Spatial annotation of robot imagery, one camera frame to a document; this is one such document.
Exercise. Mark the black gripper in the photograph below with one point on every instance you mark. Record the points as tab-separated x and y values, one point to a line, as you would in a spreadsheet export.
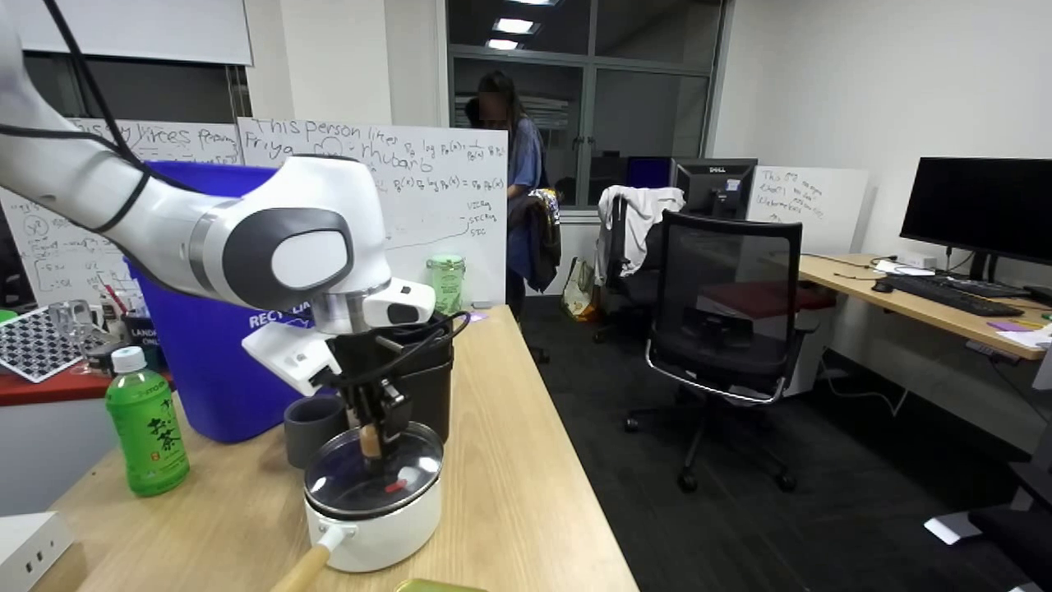
378	368

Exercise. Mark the round glass pot lid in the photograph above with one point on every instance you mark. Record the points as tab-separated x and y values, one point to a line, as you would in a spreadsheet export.
374	488

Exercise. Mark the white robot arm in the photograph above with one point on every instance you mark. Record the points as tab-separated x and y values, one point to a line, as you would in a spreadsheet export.
167	218

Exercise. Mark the dark grey cylinder cup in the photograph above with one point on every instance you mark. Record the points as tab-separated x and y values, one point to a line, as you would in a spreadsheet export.
312	433

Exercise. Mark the green wipes container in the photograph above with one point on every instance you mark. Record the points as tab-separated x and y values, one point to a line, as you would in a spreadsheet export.
446	283

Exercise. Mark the blue plastic waste bin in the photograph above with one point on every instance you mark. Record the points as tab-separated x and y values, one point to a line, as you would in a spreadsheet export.
215	363

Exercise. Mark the green tea bottle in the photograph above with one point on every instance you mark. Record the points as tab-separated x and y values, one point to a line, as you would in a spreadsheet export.
148	430

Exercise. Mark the large written whiteboard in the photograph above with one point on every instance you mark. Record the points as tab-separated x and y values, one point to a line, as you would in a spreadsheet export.
439	198

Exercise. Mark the person in blue shirt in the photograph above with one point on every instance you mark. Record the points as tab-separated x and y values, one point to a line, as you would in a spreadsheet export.
520	186

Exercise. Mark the chair with white garment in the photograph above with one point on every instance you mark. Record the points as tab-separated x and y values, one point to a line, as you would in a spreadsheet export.
644	234

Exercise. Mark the checkerboard calibration board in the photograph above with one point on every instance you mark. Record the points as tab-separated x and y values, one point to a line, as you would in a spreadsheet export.
45	343

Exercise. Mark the black mesh office chair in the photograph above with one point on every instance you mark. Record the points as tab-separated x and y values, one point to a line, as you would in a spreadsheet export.
725	309

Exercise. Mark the white flat electrical box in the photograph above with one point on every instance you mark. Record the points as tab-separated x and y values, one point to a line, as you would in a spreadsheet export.
28	547

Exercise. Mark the black computer monitor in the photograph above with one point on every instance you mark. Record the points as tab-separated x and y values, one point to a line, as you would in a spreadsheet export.
973	214
712	189

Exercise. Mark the small written whiteboard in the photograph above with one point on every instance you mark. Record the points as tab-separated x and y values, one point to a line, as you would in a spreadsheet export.
810	208

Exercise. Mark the wooden office desk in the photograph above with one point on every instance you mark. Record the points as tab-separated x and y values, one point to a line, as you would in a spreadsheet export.
933	314

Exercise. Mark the black keyboard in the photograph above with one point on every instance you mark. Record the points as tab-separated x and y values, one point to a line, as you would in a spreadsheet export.
947	297

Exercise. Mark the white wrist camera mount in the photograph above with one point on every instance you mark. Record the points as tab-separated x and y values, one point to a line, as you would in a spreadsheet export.
287	359

